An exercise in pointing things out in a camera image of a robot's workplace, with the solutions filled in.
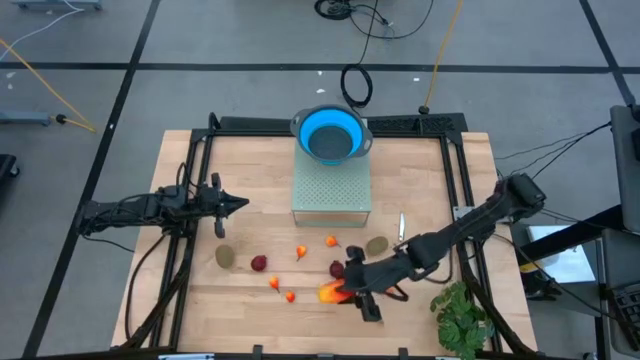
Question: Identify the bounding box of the yellow floor cable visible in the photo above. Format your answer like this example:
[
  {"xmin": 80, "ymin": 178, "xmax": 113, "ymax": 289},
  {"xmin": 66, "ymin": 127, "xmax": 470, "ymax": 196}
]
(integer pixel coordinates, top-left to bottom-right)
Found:
[{"xmin": 0, "ymin": 38, "xmax": 97, "ymax": 134}]

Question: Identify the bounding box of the black floor object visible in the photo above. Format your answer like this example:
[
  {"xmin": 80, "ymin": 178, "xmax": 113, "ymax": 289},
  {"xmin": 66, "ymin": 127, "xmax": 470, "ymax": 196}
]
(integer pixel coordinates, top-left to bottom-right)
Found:
[{"xmin": 0, "ymin": 153, "xmax": 21, "ymax": 180}]

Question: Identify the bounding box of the glossy white panel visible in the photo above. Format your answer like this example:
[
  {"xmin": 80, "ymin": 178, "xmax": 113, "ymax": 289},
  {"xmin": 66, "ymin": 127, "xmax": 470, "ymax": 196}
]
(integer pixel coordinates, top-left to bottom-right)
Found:
[{"xmin": 524, "ymin": 224, "xmax": 599, "ymax": 285}]

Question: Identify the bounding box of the blue collapsible colander bowl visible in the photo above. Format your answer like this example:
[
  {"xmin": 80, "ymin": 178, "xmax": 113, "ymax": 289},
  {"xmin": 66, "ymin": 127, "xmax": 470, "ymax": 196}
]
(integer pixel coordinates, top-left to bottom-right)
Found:
[{"xmin": 289, "ymin": 103, "xmax": 374, "ymax": 167}]

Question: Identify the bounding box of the black keyboard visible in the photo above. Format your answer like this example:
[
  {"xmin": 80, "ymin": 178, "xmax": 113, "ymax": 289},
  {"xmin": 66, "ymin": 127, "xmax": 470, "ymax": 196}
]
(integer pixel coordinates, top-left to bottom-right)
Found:
[{"xmin": 610, "ymin": 282, "xmax": 640, "ymax": 341}]

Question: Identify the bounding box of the yellow hanging cable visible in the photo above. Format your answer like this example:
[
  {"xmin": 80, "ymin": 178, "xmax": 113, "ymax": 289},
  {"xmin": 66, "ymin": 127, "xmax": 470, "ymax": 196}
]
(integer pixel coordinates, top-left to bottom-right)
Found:
[{"xmin": 422, "ymin": 0, "xmax": 464, "ymax": 115}]

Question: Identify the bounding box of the white floor cable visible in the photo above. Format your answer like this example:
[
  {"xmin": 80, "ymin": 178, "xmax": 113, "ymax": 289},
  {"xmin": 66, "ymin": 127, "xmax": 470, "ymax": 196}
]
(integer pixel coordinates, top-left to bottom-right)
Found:
[{"xmin": 0, "ymin": 0, "xmax": 84, "ymax": 49}]

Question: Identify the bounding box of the brown kiwi fruit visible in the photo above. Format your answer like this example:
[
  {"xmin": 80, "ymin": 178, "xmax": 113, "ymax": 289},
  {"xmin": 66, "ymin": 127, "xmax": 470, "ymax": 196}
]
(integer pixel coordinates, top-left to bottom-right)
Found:
[
  {"xmin": 214, "ymin": 243, "xmax": 237, "ymax": 269},
  {"xmin": 365, "ymin": 235, "xmax": 390, "ymax": 258}
]

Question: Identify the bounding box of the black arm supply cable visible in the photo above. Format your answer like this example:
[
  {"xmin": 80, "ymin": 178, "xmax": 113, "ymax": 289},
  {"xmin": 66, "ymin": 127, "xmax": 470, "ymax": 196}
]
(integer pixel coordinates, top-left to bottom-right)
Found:
[{"xmin": 123, "ymin": 232, "xmax": 170, "ymax": 346}]

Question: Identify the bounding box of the black coiled floor cable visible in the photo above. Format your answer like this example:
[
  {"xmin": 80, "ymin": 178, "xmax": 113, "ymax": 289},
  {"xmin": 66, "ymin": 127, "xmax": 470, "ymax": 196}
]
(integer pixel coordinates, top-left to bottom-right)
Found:
[{"xmin": 339, "ymin": 0, "xmax": 382, "ymax": 110}]

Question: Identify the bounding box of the green artificial plant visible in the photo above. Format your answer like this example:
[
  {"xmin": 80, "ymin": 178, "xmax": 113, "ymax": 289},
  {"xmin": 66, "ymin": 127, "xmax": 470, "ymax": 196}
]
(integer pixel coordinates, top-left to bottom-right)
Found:
[{"xmin": 429, "ymin": 279, "xmax": 496, "ymax": 360}]

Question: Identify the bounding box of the grey cart base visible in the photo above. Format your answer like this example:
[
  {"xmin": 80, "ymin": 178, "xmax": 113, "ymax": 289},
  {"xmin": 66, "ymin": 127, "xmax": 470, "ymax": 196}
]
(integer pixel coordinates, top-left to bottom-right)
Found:
[{"xmin": 10, "ymin": 0, "xmax": 104, "ymax": 12}]

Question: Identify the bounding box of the red yellow mango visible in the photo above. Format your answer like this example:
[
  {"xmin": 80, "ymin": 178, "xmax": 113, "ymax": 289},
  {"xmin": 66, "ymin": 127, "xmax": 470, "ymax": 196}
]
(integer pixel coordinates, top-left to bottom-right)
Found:
[{"xmin": 318, "ymin": 278, "xmax": 356, "ymax": 305}]

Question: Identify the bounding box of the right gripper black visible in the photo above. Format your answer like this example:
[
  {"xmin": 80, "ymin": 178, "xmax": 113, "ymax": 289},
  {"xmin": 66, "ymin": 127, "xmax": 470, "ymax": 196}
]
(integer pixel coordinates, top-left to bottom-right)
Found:
[{"xmin": 341, "ymin": 243, "xmax": 419, "ymax": 323}]

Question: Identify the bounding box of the black cable bundle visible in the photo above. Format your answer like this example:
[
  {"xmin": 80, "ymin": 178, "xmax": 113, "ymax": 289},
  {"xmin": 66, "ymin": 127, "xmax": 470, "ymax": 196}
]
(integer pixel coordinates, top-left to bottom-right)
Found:
[{"xmin": 313, "ymin": 0, "xmax": 435, "ymax": 41}]

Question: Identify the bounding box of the grey floor bar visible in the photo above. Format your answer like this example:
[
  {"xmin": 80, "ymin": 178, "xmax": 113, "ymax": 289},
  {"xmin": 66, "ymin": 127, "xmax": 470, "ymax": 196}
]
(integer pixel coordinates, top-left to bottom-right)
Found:
[{"xmin": 0, "ymin": 110, "xmax": 54, "ymax": 126}]

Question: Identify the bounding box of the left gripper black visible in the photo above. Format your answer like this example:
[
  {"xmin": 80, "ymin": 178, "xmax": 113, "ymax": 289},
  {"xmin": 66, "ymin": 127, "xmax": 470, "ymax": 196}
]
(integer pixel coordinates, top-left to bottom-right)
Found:
[{"xmin": 192, "ymin": 173, "xmax": 250, "ymax": 240}]

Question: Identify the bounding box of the black aluminium frame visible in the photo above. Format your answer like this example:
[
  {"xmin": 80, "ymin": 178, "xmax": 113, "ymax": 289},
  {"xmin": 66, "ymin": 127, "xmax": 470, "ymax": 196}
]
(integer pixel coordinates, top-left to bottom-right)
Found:
[{"xmin": 112, "ymin": 112, "xmax": 539, "ymax": 360}]

